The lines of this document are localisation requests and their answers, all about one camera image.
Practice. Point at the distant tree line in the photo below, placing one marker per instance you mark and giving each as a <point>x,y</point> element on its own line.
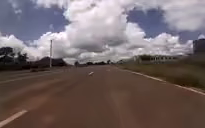
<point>91,62</point>

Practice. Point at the reddish brown asphalt road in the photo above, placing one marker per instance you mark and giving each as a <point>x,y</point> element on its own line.
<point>103,100</point>

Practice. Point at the grey utility pole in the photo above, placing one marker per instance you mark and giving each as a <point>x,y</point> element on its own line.
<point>51,53</point>

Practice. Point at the long low pale building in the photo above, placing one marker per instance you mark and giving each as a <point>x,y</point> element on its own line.
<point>156,58</point>

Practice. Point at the white solid edge line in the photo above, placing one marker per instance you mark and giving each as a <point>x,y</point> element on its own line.
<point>170,83</point>

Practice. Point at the dry grass verge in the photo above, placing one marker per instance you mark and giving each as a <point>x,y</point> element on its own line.
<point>186,71</point>

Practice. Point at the dirt and grass roadside strip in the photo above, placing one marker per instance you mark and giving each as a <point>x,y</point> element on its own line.
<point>13,73</point>

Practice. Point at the row of dark trees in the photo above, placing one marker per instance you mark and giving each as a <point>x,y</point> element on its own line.
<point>10,59</point>

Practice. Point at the dark tower building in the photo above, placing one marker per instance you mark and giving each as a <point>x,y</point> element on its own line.
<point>200,46</point>

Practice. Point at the white dashed lane line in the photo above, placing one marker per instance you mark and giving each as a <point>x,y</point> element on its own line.
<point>10,118</point>

